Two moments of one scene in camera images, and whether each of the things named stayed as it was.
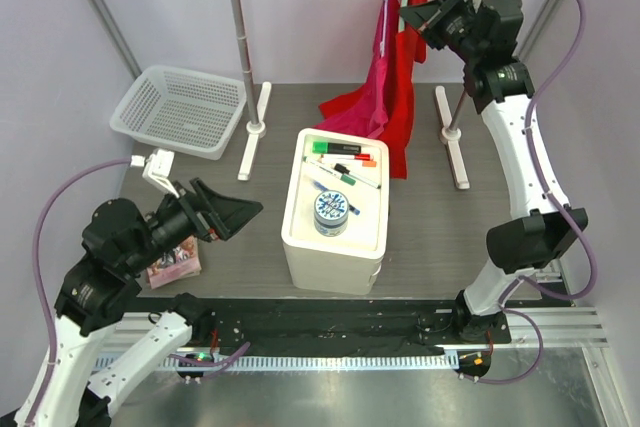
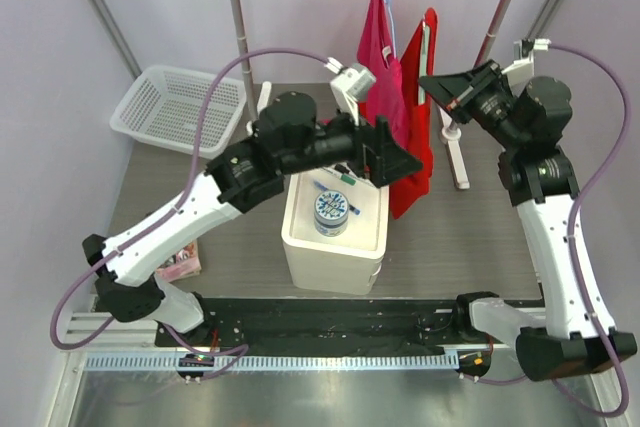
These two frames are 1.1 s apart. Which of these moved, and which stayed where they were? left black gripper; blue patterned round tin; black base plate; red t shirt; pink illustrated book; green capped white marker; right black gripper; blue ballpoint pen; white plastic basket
Moved: red t shirt; left black gripper; right black gripper
Stayed: pink illustrated book; green capped white marker; white plastic basket; blue patterned round tin; blue ballpoint pen; black base plate
